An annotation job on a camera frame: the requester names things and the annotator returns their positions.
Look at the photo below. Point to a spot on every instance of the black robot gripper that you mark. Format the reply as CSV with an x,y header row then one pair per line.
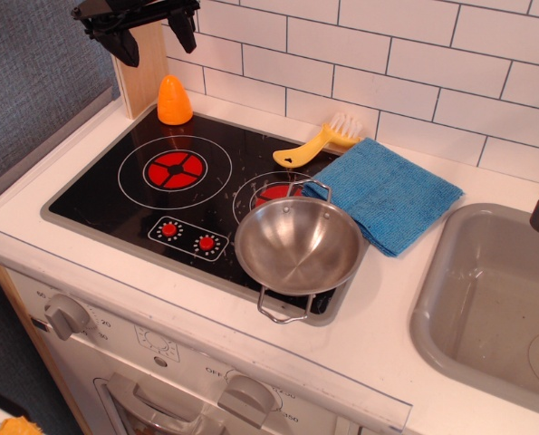
x,y
112,16

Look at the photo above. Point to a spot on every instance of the yellow dish brush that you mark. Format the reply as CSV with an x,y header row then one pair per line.
x,y
342,130

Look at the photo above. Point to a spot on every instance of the orange toy carrot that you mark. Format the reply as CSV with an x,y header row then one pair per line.
x,y
173,105

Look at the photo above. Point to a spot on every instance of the black toy stovetop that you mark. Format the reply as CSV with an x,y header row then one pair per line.
x,y
174,196

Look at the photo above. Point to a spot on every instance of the blue folded cloth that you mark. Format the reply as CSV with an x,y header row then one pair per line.
x,y
393,200

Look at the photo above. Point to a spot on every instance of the grey left oven knob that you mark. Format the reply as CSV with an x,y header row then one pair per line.
x,y
66,316

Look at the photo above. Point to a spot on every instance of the grey oven knob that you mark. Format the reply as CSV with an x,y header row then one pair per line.
x,y
66,316
248,400

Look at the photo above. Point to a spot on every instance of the grey right oven knob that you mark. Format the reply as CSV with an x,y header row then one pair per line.
x,y
248,400

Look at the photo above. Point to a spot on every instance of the orange object at bottom corner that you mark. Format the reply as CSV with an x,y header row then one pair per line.
x,y
19,426

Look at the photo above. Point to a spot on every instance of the grey toy sink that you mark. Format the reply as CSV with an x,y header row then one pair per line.
x,y
477,317

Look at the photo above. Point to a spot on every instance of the wooden post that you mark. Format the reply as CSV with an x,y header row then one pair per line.
x,y
139,86

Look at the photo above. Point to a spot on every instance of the steel bowl with handles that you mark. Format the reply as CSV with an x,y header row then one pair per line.
x,y
299,246

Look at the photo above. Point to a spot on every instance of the grey oven door handle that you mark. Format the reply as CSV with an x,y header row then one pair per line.
x,y
159,410

